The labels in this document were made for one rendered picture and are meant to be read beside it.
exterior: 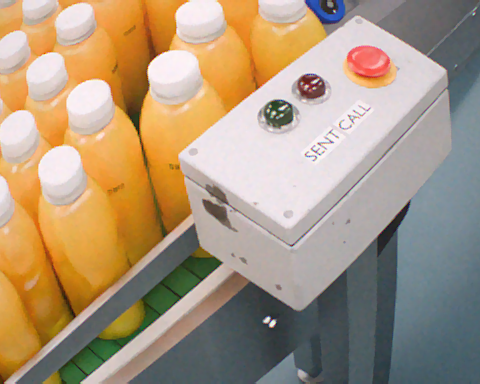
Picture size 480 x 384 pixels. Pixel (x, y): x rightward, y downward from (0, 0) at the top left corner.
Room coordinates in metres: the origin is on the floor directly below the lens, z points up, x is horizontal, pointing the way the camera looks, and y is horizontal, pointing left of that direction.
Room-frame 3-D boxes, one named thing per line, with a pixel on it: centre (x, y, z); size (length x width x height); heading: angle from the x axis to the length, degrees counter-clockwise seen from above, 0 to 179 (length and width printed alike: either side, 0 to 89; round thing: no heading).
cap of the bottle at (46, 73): (0.74, 0.14, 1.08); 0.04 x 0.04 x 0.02
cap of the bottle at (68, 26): (0.80, 0.12, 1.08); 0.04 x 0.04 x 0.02
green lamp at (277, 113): (0.61, -0.03, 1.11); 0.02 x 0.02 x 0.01
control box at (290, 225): (0.62, -0.07, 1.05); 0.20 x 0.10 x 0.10; 128
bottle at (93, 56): (0.80, 0.12, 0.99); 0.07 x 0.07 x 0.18
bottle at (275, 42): (0.77, -0.06, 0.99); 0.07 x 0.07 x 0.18
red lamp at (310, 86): (0.63, -0.06, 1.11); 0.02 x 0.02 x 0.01
